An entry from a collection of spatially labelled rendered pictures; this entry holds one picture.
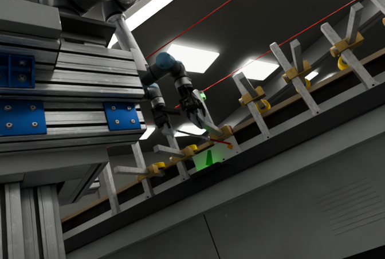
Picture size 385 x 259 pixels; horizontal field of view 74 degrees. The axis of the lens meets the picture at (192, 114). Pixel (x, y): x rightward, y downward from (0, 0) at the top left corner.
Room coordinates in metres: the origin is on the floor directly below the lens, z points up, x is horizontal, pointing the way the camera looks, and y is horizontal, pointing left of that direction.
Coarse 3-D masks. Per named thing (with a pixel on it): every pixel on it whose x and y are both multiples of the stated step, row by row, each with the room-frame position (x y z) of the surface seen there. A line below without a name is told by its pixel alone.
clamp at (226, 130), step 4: (220, 128) 1.30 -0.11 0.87; (224, 128) 1.30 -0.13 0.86; (228, 128) 1.29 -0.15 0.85; (224, 132) 1.30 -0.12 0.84; (228, 132) 1.29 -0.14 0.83; (212, 136) 1.32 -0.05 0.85; (216, 136) 1.32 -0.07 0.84; (220, 136) 1.31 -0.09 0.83; (224, 136) 1.31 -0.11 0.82; (228, 136) 1.34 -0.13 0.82
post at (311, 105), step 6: (270, 48) 1.20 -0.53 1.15; (276, 48) 1.17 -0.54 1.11; (276, 54) 1.18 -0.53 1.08; (282, 54) 1.17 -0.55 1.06; (282, 60) 1.17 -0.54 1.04; (282, 66) 1.19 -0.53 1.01; (288, 66) 1.17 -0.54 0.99; (294, 78) 1.17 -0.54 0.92; (294, 84) 1.18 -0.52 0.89; (300, 84) 1.17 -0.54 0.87; (300, 90) 1.18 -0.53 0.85; (306, 90) 1.17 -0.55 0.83; (306, 96) 1.17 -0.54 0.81; (306, 102) 1.18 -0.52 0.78; (312, 102) 1.17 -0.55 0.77; (312, 108) 1.18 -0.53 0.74; (318, 108) 1.17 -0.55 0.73
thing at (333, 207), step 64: (384, 64) 1.25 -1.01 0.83; (256, 128) 1.47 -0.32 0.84; (128, 192) 1.78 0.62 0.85; (256, 192) 1.52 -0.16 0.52; (320, 192) 1.43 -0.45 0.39; (384, 192) 1.36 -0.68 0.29; (128, 256) 1.81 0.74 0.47; (192, 256) 1.68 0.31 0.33; (256, 256) 1.57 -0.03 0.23; (320, 256) 1.48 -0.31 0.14; (384, 256) 1.42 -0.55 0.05
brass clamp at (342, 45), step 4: (356, 36) 1.07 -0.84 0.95; (360, 36) 1.06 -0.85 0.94; (344, 40) 1.08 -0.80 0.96; (356, 40) 1.07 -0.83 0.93; (360, 40) 1.07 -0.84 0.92; (336, 44) 1.09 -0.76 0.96; (340, 44) 1.09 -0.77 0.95; (344, 44) 1.09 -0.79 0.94; (348, 44) 1.08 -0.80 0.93; (352, 44) 1.08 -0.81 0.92; (356, 44) 1.09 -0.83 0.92; (360, 44) 1.11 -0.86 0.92; (332, 48) 1.10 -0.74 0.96; (336, 48) 1.09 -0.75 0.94; (340, 48) 1.09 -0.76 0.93; (344, 48) 1.09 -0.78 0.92; (352, 48) 1.11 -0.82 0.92; (332, 52) 1.12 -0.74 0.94; (336, 52) 1.11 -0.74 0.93; (340, 52) 1.10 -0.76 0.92; (336, 56) 1.13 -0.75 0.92
